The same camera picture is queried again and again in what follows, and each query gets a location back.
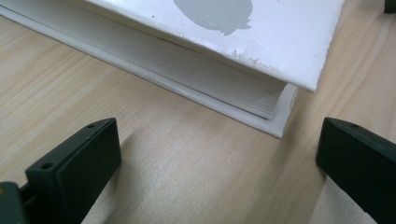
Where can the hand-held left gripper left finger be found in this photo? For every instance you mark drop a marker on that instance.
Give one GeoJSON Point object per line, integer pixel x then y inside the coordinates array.
{"type": "Point", "coordinates": [77, 168]}

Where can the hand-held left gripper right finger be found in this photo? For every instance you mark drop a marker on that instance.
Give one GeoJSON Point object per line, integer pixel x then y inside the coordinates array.
{"type": "Point", "coordinates": [358, 168]}

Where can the white hardcover book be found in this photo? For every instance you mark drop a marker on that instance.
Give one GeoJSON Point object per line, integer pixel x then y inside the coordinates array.
{"type": "Point", "coordinates": [280, 40]}

